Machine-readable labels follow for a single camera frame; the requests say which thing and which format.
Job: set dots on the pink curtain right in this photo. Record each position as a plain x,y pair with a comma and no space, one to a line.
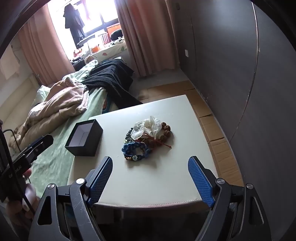
149,36

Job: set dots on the black knitted throw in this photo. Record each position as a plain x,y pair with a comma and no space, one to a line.
116,78

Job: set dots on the pink beige blanket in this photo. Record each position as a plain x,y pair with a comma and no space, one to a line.
66,98

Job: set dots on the white floral pillow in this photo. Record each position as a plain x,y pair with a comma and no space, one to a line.
113,49

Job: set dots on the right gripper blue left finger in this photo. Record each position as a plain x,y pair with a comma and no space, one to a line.
98,180

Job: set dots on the red string bangle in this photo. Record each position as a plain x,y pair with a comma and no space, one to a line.
157,141

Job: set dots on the pink curtain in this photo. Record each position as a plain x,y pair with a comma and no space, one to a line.
149,36
42,48

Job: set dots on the dark hanging clothes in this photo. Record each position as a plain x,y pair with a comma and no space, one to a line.
74,23

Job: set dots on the black jewelry box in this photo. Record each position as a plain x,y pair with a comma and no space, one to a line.
84,138

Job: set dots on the clear plastic pouch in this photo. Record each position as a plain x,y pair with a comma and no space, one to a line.
150,127

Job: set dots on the dark grey wardrobe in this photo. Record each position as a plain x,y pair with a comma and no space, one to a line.
242,61

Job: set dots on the flattened cardboard sheets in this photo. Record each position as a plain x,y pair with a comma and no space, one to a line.
225,162

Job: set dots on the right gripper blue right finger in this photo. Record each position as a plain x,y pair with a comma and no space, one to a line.
202,183

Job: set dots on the pink curtain left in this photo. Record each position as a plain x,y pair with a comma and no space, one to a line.
42,48

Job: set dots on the green bed sheet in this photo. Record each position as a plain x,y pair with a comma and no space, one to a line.
54,164

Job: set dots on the left hand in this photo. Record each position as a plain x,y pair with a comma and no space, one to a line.
17,208

